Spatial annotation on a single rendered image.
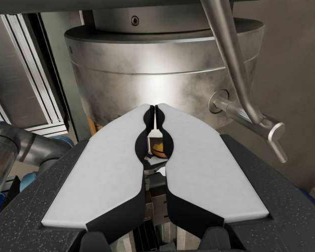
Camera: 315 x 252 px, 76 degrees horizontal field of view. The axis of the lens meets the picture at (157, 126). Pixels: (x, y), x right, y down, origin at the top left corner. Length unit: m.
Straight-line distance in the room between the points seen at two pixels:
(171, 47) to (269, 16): 1.73
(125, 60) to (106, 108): 0.08
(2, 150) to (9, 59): 0.89
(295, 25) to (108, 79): 1.95
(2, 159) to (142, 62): 0.34
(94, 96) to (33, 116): 1.16
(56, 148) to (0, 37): 0.86
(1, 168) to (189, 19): 0.39
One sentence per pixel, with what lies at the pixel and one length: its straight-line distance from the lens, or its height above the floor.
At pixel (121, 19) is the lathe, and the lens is 0.29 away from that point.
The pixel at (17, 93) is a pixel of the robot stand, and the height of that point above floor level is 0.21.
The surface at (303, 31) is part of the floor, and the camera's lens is 2.21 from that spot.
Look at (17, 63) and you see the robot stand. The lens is 1.34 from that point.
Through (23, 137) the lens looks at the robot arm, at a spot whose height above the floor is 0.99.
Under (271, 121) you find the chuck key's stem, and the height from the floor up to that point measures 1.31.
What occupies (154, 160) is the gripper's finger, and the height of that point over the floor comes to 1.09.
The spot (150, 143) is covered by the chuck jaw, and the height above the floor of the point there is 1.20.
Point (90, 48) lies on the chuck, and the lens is 0.27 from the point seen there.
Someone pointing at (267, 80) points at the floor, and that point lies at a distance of 2.13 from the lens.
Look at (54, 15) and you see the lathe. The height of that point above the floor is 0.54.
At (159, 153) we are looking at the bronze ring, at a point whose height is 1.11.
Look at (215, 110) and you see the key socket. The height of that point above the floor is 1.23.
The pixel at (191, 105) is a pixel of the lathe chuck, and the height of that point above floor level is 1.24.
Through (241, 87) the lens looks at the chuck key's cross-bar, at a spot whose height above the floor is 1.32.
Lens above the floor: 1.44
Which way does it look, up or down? 55 degrees down
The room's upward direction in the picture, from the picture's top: 152 degrees clockwise
